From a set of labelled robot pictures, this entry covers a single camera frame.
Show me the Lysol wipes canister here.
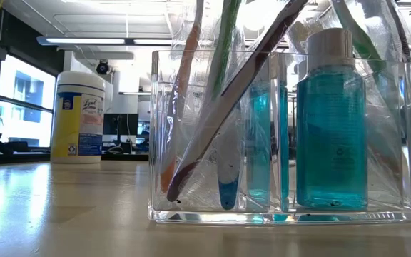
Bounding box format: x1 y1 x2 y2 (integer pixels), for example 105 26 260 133
50 70 106 165

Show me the large window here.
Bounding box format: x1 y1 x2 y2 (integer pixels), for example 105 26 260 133
0 53 57 149

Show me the blue-lit workstation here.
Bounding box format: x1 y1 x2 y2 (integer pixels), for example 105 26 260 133
137 121 151 147

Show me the dome security camera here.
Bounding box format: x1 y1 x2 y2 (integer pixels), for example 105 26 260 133
96 59 110 76

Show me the long ceiling light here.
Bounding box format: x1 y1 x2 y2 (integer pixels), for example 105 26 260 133
36 35 174 46

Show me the clear acrylic organizer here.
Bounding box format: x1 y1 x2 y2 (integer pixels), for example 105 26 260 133
148 49 411 226

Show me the black monitor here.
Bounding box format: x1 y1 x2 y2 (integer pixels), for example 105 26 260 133
103 113 139 136

